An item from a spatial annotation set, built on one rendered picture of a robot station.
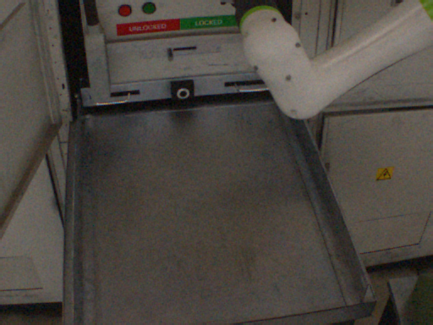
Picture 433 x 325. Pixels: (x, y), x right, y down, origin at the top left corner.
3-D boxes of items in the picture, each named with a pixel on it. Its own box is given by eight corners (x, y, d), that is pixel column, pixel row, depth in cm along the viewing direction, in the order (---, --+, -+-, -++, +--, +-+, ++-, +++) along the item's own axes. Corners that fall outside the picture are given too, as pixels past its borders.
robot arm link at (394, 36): (403, -14, 113) (429, 8, 105) (419, 28, 121) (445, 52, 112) (256, 71, 120) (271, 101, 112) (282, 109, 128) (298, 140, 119)
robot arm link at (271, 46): (292, 25, 102) (238, 54, 104) (320, 74, 110) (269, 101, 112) (273, -8, 112) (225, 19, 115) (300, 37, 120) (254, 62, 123)
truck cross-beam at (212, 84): (281, 90, 164) (282, 71, 160) (83, 107, 158) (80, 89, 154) (276, 79, 167) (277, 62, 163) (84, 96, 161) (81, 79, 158)
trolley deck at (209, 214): (370, 316, 116) (377, 300, 112) (68, 353, 110) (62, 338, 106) (296, 118, 166) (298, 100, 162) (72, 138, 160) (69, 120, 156)
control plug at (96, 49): (111, 98, 146) (104, 37, 134) (91, 100, 145) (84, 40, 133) (111, 80, 151) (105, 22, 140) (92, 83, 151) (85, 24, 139)
